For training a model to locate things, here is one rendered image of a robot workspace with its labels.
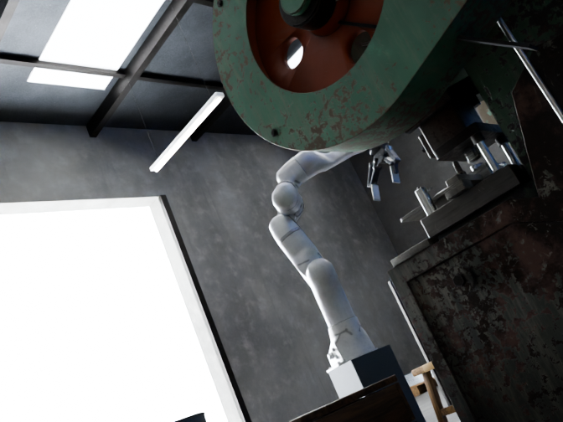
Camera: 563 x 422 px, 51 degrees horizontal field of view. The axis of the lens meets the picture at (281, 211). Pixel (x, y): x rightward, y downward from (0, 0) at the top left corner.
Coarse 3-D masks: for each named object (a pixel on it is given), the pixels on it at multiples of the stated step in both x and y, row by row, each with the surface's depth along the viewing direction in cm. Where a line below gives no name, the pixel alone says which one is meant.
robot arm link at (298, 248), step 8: (296, 232) 227; (288, 240) 226; (296, 240) 226; (304, 240) 226; (288, 248) 227; (296, 248) 225; (304, 248) 225; (312, 248) 228; (288, 256) 228; (296, 256) 226; (304, 256) 226; (312, 256) 229; (320, 256) 230; (296, 264) 228; (304, 264) 229; (304, 272) 229
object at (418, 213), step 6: (432, 198) 182; (438, 198) 182; (444, 198) 182; (438, 204) 183; (444, 204) 182; (414, 210) 187; (420, 210) 186; (408, 216) 189; (414, 216) 190; (420, 216) 194; (402, 222) 191
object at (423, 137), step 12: (456, 84) 187; (456, 96) 181; (444, 108) 177; (456, 108) 176; (468, 108) 183; (432, 120) 180; (444, 120) 178; (456, 120) 175; (468, 120) 178; (480, 120) 184; (432, 132) 181; (444, 132) 178; (456, 132) 175; (432, 144) 181; (432, 156) 184
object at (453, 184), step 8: (456, 168) 166; (456, 176) 159; (464, 176) 161; (472, 176) 164; (480, 176) 168; (448, 184) 160; (456, 184) 157; (464, 184) 156; (472, 184) 159; (448, 192) 158; (456, 192) 157
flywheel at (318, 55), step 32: (256, 0) 185; (288, 0) 157; (320, 0) 154; (352, 0) 160; (256, 32) 186; (288, 32) 176; (320, 32) 165; (352, 32) 160; (288, 64) 181; (320, 64) 168; (352, 64) 161
